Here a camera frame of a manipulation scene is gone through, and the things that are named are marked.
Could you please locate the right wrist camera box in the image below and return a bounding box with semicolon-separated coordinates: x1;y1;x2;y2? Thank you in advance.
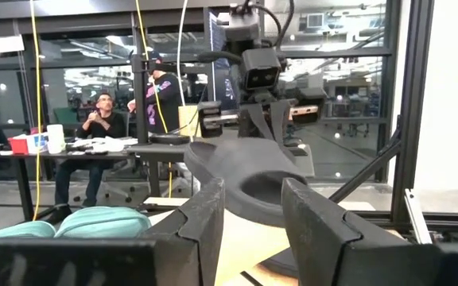
239;48;283;92

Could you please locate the wooden shelf with black frame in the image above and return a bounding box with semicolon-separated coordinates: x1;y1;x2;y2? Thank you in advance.
145;197;293;286

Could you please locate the white and blue box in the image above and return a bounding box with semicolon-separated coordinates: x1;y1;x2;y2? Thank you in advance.
25;133;49;154

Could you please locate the person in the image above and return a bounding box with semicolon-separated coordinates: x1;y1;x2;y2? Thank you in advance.
47;91;129;224
127;50;184;135

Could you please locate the white cable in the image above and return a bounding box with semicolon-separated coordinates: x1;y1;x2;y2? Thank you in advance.
176;0;189;108

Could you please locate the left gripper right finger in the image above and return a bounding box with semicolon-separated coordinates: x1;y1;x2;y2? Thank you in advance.
281;177;441;286

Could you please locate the green slide sandal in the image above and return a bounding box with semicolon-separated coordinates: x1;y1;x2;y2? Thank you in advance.
53;206;153;240
0;220;58;245

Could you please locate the yellow cable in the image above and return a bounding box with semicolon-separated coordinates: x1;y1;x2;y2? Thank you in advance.
29;0;42;222
134;0;173;199

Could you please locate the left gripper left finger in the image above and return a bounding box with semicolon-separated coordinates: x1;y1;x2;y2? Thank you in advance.
143;177;226;286

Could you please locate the white cylindrical cup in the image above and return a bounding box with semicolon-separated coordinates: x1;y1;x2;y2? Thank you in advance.
46;123;67;155

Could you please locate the black slide sandal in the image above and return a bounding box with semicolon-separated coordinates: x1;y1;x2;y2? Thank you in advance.
183;137;314;229
259;245;300;280

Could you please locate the tan cardboard box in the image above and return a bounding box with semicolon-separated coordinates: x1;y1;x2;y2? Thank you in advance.
177;104;203;138

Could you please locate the white papers pile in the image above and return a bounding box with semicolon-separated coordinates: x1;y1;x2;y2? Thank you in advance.
66;136;139;154

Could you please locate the red box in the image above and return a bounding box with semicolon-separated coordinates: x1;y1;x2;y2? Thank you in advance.
7;136;29;156

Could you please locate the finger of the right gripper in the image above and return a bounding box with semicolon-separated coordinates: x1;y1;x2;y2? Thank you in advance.
271;99;293;146
247;102;274;141

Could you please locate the black office table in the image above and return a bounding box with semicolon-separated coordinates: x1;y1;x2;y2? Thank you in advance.
0;141;192;222

